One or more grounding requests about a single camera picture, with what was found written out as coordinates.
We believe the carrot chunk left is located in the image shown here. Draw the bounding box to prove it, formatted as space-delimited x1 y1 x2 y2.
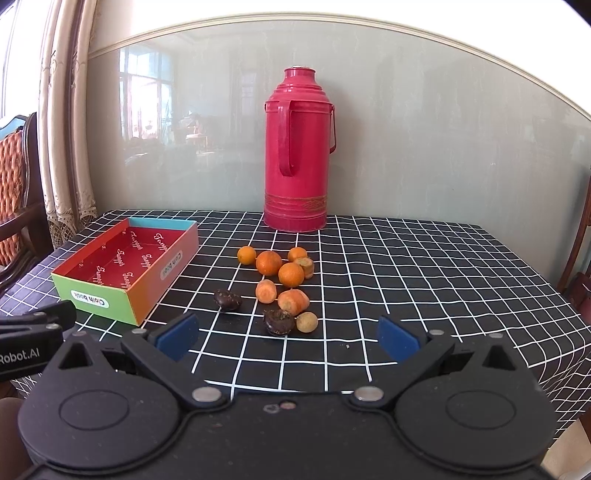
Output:
256 279 277 305

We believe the beige lace curtain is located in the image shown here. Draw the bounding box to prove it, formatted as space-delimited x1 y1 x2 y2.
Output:
37 0 97 248

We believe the colourful cardboard box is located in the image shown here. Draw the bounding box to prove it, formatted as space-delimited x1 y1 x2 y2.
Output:
51 217 198 326

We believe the large orange mandarin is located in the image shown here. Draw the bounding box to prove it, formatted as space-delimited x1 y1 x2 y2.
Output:
256 250 283 277

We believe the black white grid tablecloth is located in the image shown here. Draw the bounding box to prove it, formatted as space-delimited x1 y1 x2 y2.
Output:
0 209 591 437

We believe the small tan round fruit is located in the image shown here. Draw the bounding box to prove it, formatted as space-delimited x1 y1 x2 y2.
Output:
295 311 318 334

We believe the wooden chair right edge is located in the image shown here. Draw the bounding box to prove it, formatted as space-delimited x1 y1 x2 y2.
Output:
557 184 591 324

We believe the orange mandarin centre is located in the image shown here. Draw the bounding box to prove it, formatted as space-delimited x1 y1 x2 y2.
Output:
277 262 305 289

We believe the dark chestnut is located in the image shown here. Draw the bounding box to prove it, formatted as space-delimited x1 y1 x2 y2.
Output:
263 309 296 335
213 289 242 311

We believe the wooden armchair orange cushion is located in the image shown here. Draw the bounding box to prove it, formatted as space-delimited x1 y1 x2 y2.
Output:
1 113 53 293

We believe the small orange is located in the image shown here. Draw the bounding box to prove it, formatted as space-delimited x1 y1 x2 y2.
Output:
287 247 308 262
236 245 257 265

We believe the red thermos flask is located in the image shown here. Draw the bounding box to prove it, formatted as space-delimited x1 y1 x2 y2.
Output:
263 66 337 233

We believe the carrot chunk right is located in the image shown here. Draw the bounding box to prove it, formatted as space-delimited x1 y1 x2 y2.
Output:
277 289 310 316

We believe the small orange far right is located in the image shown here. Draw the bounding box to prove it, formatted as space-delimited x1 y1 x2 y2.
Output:
287 247 308 262

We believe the carrot chunk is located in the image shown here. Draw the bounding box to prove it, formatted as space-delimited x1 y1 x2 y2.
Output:
256 279 277 305
277 289 310 316

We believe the carrot stub near oranges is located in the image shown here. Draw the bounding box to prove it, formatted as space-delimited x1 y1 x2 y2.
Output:
294 257 315 279

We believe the small orange far left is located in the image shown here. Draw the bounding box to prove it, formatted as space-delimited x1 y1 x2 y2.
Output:
236 245 257 265

